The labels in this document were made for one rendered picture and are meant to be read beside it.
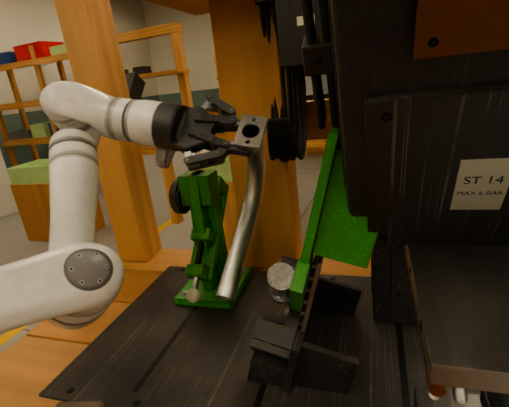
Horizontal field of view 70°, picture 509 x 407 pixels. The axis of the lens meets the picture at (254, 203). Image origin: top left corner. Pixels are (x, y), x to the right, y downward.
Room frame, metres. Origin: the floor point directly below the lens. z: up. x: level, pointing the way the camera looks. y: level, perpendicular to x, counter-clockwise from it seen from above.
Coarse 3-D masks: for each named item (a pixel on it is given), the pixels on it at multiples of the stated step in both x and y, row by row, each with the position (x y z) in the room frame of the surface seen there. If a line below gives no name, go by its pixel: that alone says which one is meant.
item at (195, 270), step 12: (192, 240) 0.70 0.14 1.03; (204, 240) 0.69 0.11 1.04; (216, 240) 0.71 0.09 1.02; (192, 252) 0.71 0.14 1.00; (216, 252) 0.69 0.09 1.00; (192, 264) 0.66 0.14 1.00; (204, 264) 0.68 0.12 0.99; (216, 264) 0.68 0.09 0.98; (192, 276) 0.65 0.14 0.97; (204, 276) 0.65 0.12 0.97
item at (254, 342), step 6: (252, 342) 0.44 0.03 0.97; (258, 342) 0.43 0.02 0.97; (264, 342) 0.43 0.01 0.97; (252, 348) 0.45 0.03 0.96; (258, 348) 0.43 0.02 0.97; (264, 348) 0.43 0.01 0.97; (270, 348) 0.43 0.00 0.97; (276, 348) 0.43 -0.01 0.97; (282, 348) 0.43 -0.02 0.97; (270, 354) 0.43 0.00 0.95; (276, 354) 0.42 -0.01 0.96; (282, 354) 0.42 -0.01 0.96; (288, 354) 0.42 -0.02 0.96
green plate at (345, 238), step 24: (336, 144) 0.39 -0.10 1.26; (336, 168) 0.41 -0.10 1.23; (336, 192) 0.41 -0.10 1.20; (312, 216) 0.40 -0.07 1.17; (336, 216) 0.41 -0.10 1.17; (360, 216) 0.40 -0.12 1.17; (312, 240) 0.40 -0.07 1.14; (336, 240) 0.41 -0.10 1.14; (360, 240) 0.40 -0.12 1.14; (360, 264) 0.40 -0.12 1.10
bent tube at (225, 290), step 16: (240, 128) 0.55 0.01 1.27; (256, 128) 0.56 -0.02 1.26; (240, 144) 0.53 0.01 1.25; (256, 144) 0.53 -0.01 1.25; (256, 160) 0.58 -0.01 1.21; (256, 176) 0.60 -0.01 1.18; (256, 192) 0.61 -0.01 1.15; (256, 208) 0.60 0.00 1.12; (240, 224) 0.58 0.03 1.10; (240, 240) 0.55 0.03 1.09; (240, 256) 0.54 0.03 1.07; (224, 272) 0.52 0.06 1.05; (240, 272) 0.52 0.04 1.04; (224, 288) 0.50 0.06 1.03
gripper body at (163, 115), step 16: (160, 112) 0.57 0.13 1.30; (176, 112) 0.57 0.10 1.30; (192, 112) 0.60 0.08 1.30; (160, 128) 0.56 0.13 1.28; (176, 128) 0.57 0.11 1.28; (208, 128) 0.57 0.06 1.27; (160, 144) 0.57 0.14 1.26; (176, 144) 0.57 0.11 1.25; (192, 144) 0.56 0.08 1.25; (208, 144) 0.57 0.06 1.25
